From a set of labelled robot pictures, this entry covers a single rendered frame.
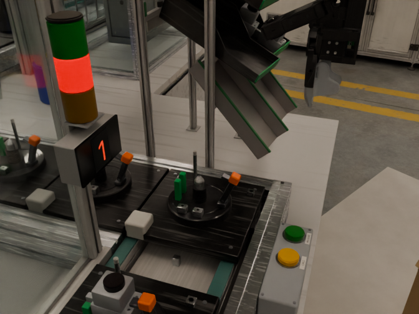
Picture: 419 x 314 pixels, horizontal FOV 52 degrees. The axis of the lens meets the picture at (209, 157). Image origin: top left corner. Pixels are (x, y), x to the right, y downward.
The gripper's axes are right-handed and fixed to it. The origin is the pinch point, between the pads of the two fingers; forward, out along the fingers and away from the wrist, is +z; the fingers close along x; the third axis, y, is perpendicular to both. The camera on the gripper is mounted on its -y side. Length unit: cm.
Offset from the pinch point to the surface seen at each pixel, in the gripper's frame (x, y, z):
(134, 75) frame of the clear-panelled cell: 80, -80, 35
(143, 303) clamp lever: -39.9, -14.9, 15.9
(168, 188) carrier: -1.1, -28.6, 26.3
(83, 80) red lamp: -25.3, -29.5, -9.5
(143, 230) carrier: -17.0, -27.1, 25.3
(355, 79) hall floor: 340, 13, 123
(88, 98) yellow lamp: -25.0, -29.4, -6.5
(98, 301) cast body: -41.2, -21.4, 16.6
